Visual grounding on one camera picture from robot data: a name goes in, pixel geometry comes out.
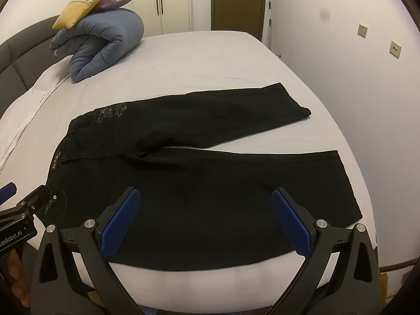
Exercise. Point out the yellow cushion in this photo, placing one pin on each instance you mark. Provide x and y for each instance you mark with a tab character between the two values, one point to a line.
78	6

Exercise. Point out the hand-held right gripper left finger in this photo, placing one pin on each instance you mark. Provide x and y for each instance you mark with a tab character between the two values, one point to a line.
123	218

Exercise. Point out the rolled blue duvet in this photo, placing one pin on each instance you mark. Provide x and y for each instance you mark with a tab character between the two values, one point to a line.
108	36

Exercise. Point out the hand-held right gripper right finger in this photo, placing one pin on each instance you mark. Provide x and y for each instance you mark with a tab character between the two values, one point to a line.
290	220

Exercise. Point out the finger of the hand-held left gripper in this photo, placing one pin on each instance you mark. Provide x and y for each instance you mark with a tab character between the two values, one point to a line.
37	201
8	193

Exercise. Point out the cardboard box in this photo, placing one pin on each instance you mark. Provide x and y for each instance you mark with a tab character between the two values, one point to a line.
386	277

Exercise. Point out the black pants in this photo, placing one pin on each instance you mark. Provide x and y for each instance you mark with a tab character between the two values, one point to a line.
197	187

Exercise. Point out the purple cushion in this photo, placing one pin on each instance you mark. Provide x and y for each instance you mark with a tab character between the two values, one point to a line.
116	1

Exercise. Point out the person's left hand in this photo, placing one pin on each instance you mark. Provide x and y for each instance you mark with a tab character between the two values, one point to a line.
19	279

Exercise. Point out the grey padded headboard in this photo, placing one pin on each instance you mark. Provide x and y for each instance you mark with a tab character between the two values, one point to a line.
16	55

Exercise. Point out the cream wardrobe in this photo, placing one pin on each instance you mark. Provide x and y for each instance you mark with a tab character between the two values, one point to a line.
177	0

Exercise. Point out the white folded sheet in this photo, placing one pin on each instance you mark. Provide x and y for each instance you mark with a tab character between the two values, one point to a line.
23	111

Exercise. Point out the thin metal pole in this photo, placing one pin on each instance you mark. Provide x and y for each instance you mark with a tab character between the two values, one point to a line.
269	23

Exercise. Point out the brown door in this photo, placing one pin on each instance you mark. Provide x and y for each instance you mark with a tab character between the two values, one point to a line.
239	6

